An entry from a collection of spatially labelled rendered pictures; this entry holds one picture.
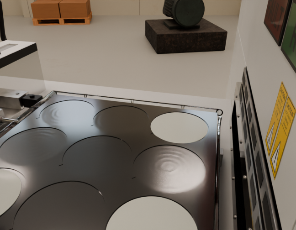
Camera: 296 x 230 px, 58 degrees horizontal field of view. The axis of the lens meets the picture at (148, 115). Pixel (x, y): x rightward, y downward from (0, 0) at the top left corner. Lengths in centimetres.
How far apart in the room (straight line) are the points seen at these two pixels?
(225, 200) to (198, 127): 13
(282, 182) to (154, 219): 15
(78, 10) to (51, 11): 53
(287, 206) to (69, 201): 24
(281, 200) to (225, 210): 21
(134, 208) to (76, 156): 13
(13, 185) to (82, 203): 10
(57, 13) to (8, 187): 561
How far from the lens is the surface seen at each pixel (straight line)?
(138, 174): 37
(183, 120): 49
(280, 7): 33
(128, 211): 33
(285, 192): 24
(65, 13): 592
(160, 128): 46
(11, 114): 61
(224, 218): 44
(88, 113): 52
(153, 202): 34
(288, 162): 23
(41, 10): 600
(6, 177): 41
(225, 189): 48
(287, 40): 28
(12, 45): 81
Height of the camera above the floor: 115
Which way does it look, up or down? 30 degrees down
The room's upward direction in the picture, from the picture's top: straight up
